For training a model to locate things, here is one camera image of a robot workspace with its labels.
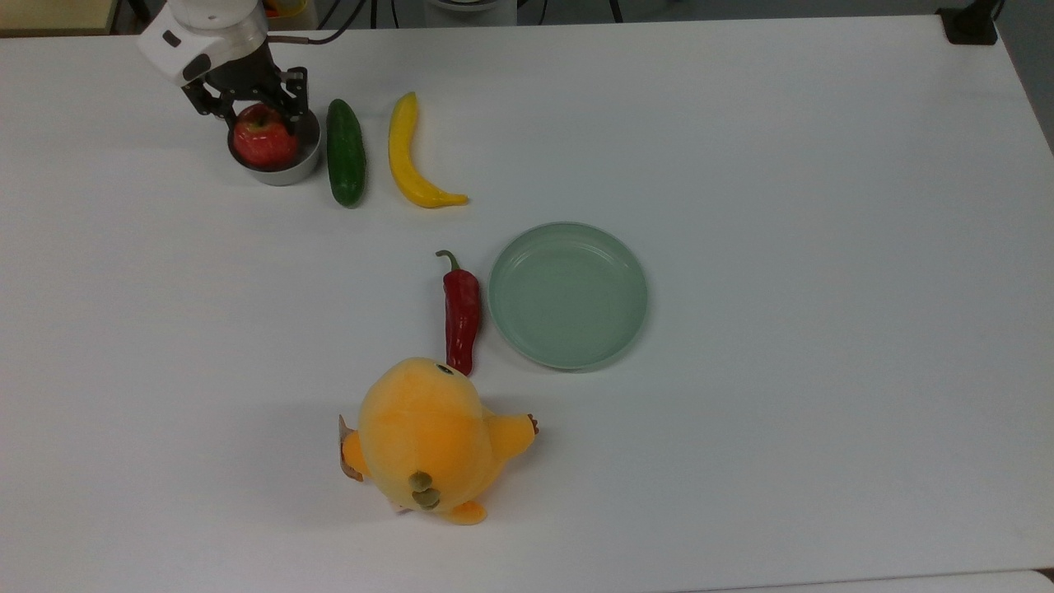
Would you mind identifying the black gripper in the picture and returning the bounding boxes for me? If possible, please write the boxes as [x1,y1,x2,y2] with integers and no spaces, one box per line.
[182,41,310,136]

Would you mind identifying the red apple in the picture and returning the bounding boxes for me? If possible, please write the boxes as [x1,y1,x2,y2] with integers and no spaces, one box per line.
[232,103,299,170]

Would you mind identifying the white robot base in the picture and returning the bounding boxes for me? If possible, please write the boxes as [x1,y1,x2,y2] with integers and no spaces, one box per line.
[423,0,519,26]

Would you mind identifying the small metal bowl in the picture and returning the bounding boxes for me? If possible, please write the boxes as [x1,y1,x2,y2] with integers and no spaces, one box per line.
[227,109,323,187]

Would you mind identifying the green cucumber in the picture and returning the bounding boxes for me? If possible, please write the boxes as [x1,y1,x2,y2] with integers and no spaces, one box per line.
[326,99,367,208]

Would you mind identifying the clear box of toy food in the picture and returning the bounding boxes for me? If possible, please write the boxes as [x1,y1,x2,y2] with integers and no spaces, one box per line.
[263,0,311,30]

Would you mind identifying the yellow banana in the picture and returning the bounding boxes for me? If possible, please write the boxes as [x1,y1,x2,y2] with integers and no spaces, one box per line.
[388,91,470,209]

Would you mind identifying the light wooden side table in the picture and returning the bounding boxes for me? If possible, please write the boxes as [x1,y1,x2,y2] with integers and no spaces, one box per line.
[0,0,118,36]

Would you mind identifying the red chili pepper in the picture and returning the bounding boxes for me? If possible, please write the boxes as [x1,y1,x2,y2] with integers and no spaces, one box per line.
[436,250,481,377]

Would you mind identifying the pale green plate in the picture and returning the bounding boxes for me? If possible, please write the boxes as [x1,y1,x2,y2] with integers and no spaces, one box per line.
[487,222,650,371]

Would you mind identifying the orange plush chick toy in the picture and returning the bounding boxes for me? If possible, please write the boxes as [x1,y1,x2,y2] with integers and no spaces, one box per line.
[338,357,540,526]

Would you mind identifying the black table clamp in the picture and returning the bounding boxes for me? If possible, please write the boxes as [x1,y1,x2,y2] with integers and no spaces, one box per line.
[937,0,1002,45]

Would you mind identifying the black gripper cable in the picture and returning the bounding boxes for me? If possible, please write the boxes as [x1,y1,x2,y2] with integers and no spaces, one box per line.
[267,0,368,45]

